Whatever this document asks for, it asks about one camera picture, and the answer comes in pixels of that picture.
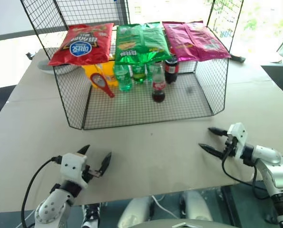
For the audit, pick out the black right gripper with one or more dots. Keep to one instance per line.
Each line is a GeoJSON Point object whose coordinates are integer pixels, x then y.
{"type": "Point", "coordinates": [230, 146]}

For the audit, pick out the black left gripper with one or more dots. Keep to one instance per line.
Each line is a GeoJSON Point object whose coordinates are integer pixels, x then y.
{"type": "Point", "coordinates": [87, 175]}

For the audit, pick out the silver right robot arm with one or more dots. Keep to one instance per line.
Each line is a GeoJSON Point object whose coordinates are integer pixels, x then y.
{"type": "Point", "coordinates": [273, 171]}

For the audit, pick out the glass cola bottle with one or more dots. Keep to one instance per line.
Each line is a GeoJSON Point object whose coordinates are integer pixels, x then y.
{"type": "Point", "coordinates": [158, 85]}

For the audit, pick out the green plastic soda bottle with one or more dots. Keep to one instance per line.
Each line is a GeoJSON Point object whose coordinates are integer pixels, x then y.
{"type": "Point", "coordinates": [139, 73]}
{"type": "Point", "coordinates": [123, 79]}

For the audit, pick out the dark plastic cola bottle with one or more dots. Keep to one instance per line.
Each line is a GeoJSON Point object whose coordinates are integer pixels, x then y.
{"type": "Point", "coordinates": [171, 70]}

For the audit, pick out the silver robot leg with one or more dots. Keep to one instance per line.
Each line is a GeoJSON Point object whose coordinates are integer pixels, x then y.
{"type": "Point", "coordinates": [135, 211]}
{"type": "Point", "coordinates": [195, 204]}

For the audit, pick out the black clamp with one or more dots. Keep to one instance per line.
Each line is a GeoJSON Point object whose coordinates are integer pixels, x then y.
{"type": "Point", "coordinates": [30, 56]}
{"type": "Point", "coordinates": [238, 58]}

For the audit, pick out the yellow snack bag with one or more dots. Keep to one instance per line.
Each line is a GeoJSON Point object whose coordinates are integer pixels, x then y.
{"type": "Point", "coordinates": [106, 71]}

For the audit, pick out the grey robot torso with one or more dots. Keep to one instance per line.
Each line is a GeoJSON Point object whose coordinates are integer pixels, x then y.
{"type": "Point", "coordinates": [184, 224]}

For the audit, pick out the dark side desk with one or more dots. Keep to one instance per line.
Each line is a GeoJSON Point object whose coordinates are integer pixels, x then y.
{"type": "Point", "coordinates": [280, 78]}

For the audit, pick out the magenta chips bag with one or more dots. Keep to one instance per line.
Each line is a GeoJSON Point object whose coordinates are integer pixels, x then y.
{"type": "Point", "coordinates": [177, 40]}
{"type": "Point", "coordinates": [208, 42]}

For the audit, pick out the red chips bag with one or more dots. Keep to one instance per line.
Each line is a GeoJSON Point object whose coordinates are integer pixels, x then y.
{"type": "Point", "coordinates": [83, 45]}

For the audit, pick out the green chips bag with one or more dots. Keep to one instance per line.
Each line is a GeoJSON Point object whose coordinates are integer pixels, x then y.
{"type": "Point", "coordinates": [127, 45]}
{"type": "Point", "coordinates": [155, 40]}

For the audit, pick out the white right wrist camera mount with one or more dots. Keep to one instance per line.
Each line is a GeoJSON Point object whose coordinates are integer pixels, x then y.
{"type": "Point", "coordinates": [238, 137]}

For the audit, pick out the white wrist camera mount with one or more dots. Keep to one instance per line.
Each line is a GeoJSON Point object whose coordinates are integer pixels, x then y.
{"type": "Point", "coordinates": [71, 169]}
{"type": "Point", "coordinates": [238, 137]}

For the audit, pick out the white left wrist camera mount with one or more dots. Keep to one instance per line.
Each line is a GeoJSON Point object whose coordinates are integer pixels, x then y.
{"type": "Point", "coordinates": [71, 169]}

